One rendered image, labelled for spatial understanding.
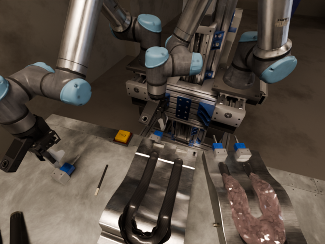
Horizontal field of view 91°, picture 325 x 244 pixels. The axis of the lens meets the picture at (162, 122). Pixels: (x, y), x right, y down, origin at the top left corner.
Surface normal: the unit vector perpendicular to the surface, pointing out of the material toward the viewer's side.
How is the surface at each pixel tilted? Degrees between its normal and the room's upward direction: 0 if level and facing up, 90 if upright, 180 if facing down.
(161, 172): 4
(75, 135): 0
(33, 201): 0
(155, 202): 28
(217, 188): 20
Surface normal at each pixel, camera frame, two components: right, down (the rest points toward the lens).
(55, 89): -0.29, 0.24
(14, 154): -0.19, -0.29
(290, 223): 0.02, -0.49
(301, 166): 0.02, -0.68
